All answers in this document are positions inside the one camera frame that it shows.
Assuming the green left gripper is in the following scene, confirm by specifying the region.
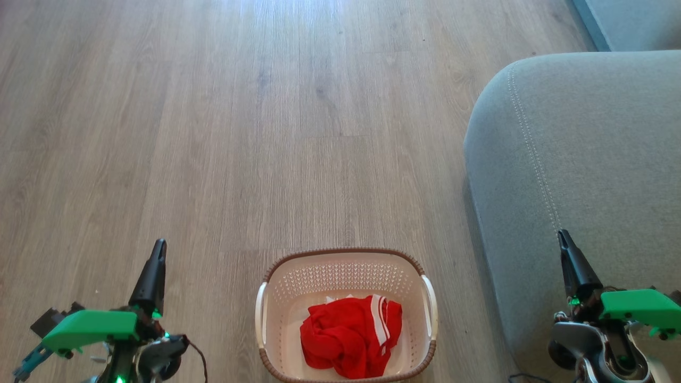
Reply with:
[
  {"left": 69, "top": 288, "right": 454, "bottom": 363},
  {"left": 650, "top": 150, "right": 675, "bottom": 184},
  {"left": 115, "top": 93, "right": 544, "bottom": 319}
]
[{"left": 41, "top": 239, "right": 167, "bottom": 356}]

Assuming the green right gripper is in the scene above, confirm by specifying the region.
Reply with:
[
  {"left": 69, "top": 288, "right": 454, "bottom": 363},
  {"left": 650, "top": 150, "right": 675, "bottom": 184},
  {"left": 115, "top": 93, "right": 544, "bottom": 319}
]
[{"left": 558, "top": 230, "right": 681, "bottom": 341}]

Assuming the red garment with white stripes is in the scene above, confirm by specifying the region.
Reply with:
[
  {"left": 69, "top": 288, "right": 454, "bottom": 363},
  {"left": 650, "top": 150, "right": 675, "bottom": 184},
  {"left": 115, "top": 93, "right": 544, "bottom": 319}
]
[{"left": 326, "top": 294, "right": 403, "bottom": 379}]

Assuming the grey fabric sofa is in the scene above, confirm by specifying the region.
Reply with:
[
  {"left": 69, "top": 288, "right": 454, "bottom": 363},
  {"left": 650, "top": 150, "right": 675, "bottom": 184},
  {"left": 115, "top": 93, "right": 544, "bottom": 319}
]
[{"left": 464, "top": 51, "right": 681, "bottom": 383}]

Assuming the red cloth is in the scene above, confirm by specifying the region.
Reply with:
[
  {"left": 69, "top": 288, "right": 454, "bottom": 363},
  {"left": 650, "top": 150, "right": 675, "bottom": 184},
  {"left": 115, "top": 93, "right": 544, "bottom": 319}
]
[{"left": 300, "top": 302, "right": 373, "bottom": 373}]

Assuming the light blue fabric cushion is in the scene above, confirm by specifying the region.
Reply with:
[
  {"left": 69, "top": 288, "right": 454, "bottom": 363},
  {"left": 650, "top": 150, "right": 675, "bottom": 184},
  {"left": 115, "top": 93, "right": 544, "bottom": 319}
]
[{"left": 572, "top": 0, "right": 681, "bottom": 52}]

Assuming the cream laundry basket brown rim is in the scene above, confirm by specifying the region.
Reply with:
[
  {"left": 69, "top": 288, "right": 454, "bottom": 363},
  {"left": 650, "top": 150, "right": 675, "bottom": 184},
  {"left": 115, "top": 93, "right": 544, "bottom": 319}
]
[{"left": 254, "top": 247, "right": 439, "bottom": 383}]

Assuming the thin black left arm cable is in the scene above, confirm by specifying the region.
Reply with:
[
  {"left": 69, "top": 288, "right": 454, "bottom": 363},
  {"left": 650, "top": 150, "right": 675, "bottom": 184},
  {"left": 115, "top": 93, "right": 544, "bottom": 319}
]
[{"left": 186, "top": 339, "right": 208, "bottom": 383}]

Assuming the blue plastic bracket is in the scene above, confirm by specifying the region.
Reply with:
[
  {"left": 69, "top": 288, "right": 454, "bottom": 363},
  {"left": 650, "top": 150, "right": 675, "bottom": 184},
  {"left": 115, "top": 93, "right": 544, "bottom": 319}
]
[{"left": 13, "top": 343, "right": 54, "bottom": 381}]

